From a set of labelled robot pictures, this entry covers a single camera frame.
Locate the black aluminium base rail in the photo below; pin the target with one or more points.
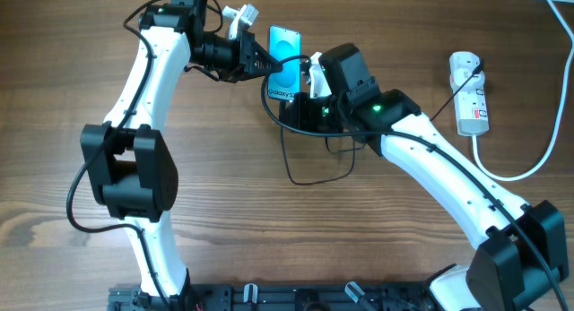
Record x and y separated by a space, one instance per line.
251 297

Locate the white USB charger plug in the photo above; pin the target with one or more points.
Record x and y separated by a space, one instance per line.
467 77

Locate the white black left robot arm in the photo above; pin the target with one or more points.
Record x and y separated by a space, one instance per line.
126 159

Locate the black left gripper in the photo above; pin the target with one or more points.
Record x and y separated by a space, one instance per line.
247 52

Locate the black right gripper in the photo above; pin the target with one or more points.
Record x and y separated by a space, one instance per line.
302 102

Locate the white power strip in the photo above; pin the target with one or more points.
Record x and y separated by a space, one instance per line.
470 105

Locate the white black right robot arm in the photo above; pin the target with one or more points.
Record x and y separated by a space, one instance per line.
520 250

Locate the blue screen smartphone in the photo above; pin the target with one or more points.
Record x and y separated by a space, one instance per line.
284 43

